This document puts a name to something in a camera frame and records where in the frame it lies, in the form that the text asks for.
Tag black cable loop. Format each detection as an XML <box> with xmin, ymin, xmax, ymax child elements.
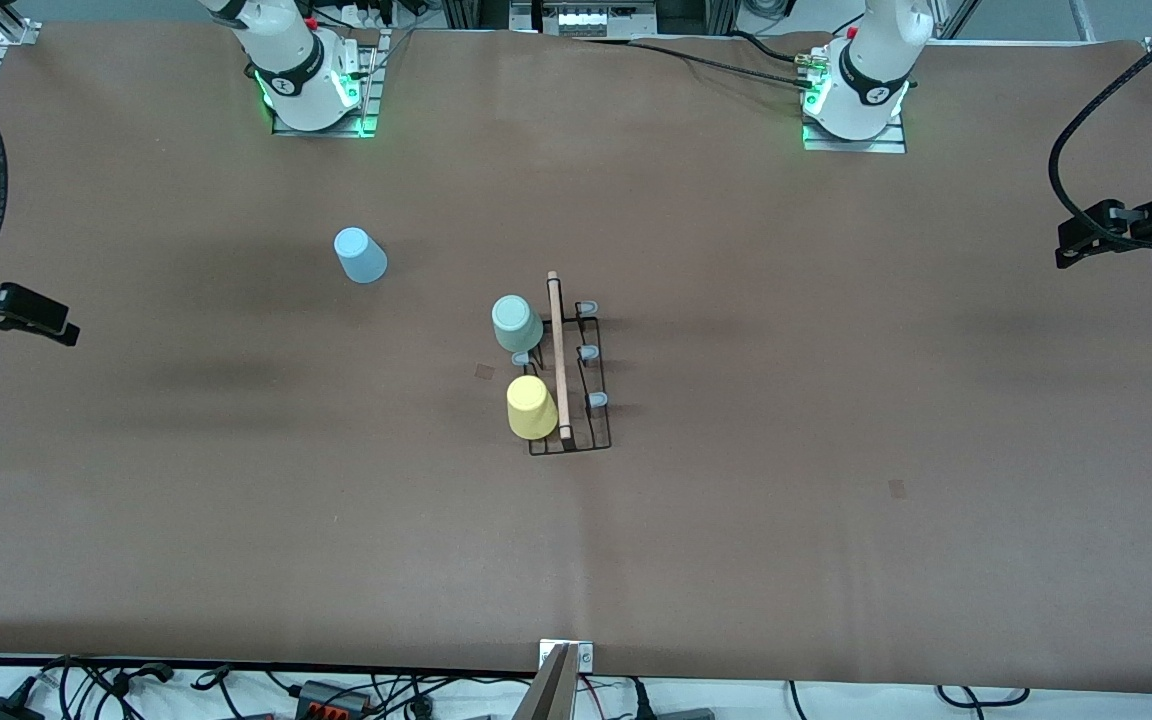
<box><xmin>936</xmin><ymin>685</ymin><xmax>1033</xmax><ymax>710</ymax></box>

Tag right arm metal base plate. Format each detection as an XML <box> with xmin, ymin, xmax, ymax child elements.
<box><xmin>271</xmin><ymin>30</ymin><xmax>393</xmax><ymax>139</ymax></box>

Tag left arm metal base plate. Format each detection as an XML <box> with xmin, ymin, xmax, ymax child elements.
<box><xmin>802</xmin><ymin>45</ymin><xmax>908</xmax><ymax>154</ymax></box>

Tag white power strip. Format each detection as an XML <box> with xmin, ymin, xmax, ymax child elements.
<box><xmin>539</xmin><ymin>0</ymin><xmax>659</xmax><ymax>37</ymax></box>

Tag yellow plastic cup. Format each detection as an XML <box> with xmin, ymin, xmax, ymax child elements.
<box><xmin>506</xmin><ymin>375</ymin><xmax>560</xmax><ymax>442</ymax></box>

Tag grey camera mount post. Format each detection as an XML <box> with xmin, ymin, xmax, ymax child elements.
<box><xmin>513</xmin><ymin>643</ymin><xmax>578</xmax><ymax>720</ymax></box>

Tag pale green plastic cup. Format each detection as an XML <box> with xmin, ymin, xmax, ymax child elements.
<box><xmin>492</xmin><ymin>294</ymin><xmax>545</xmax><ymax>354</ymax></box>

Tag light blue plastic cup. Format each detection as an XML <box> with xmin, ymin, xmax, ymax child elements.
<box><xmin>334</xmin><ymin>227</ymin><xmax>388</xmax><ymax>284</ymax></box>

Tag brown table mat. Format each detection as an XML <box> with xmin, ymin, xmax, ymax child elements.
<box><xmin>0</xmin><ymin>20</ymin><xmax>1152</xmax><ymax>697</ymax></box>

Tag black orange connector box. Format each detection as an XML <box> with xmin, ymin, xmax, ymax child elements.
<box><xmin>296</xmin><ymin>680</ymin><xmax>373</xmax><ymax>717</ymax></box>

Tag black base power cable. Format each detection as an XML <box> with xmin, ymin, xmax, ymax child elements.
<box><xmin>626</xmin><ymin>35</ymin><xmax>825</xmax><ymax>93</ymax></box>

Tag black wire cup holder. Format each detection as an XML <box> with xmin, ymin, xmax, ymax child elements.
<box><xmin>511</xmin><ymin>270</ymin><xmax>614</xmax><ymax>457</ymax></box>

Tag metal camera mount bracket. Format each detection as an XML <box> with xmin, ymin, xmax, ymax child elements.
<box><xmin>539</xmin><ymin>640</ymin><xmax>595</xmax><ymax>672</ymax></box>

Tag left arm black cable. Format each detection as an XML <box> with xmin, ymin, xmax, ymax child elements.
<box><xmin>1049</xmin><ymin>0</ymin><xmax>1152</xmax><ymax>249</ymax></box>

